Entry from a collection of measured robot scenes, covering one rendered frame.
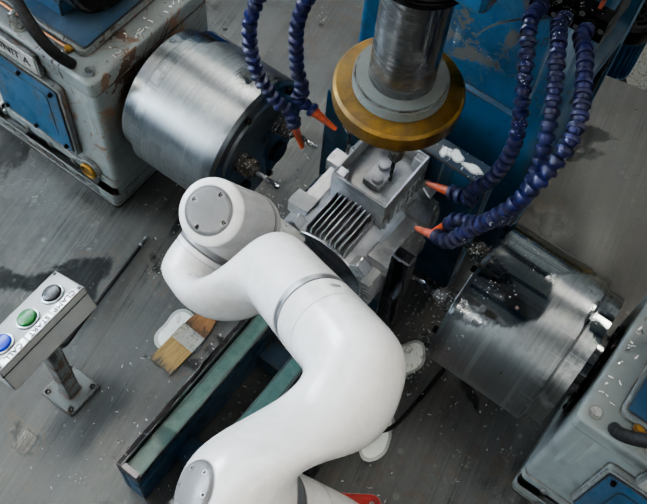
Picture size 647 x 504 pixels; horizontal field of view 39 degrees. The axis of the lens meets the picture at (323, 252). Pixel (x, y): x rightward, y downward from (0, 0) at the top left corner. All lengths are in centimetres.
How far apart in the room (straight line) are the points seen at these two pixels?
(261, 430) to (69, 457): 82
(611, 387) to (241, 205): 56
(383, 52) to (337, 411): 51
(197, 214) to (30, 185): 77
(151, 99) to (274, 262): 58
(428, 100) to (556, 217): 68
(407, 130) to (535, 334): 34
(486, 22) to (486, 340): 46
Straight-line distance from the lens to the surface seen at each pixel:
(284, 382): 148
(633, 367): 133
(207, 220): 110
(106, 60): 151
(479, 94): 148
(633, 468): 133
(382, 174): 142
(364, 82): 122
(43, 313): 139
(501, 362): 133
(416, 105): 121
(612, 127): 200
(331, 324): 86
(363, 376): 82
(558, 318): 132
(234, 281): 103
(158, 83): 149
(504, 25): 137
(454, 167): 142
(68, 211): 179
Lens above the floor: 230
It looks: 61 degrees down
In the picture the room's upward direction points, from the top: 7 degrees clockwise
